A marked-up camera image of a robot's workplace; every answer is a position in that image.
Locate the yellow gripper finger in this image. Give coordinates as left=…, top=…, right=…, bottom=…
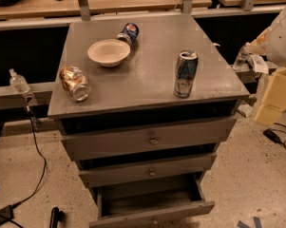
left=255, top=67, right=286, bottom=125

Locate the orange soda can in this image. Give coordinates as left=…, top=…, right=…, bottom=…
left=59, top=66, right=90, bottom=102

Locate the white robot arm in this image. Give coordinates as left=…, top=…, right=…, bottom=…
left=255, top=7, right=286, bottom=125

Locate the tall blue silver can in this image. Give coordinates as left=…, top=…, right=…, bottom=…
left=174, top=49, right=199, bottom=98

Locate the grey wooden drawer cabinet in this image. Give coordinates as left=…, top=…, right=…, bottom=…
left=47, top=13, right=251, bottom=228

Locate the grey open bottom drawer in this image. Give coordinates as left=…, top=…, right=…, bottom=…
left=89, top=174, right=215, bottom=228

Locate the blue pepsi can lying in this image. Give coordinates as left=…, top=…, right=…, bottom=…
left=117, top=23, right=140, bottom=46

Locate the grey top drawer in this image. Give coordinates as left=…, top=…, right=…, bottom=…
left=62, top=117, right=236, bottom=161

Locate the grey middle drawer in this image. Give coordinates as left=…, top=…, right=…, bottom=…
left=79, top=153, right=217, bottom=187

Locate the black object floor bottom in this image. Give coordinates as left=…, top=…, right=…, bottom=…
left=49, top=207, right=65, bottom=228

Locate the white block on floor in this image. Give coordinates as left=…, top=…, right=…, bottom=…
left=238, top=104, right=253, bottom=118

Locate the black power adapter right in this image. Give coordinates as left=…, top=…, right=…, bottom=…
left=263, top=129, right=281, bottom=143

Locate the clear water bottle right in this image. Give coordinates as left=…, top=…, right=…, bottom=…
left=233, top=43, right=250, bottom=70

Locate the white bowl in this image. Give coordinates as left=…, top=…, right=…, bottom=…
left=87, top=39, right=131, bottom=67

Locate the wooden desk background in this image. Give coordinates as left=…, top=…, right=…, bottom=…
left=0, top=0, right=182, bottom=20

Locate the black adapter bottom left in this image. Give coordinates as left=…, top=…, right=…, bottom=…
left=0, top=205, right=13, bottom=225

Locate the white packet on rail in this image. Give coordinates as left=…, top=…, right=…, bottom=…
left=247, top=54, right=269, bottom=74

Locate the black cable left floor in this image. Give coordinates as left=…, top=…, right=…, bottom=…
left=10, top=104, right=48, bottom=209

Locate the clear bottle on left rail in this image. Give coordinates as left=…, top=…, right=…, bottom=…
left=10, top=68, right=30, bottom=94

